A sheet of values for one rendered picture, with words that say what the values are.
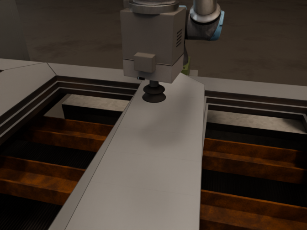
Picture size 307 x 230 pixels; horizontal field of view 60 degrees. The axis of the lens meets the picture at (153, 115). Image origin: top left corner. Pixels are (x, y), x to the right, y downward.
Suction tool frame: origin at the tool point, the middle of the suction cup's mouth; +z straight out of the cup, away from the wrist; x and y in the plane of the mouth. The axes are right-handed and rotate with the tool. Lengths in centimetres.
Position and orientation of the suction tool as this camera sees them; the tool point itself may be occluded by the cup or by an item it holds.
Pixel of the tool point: (154, 96)
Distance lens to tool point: 48.2
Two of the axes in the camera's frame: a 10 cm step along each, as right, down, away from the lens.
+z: 0.0, 8.5, 5.3
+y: 9.3, 1.9, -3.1
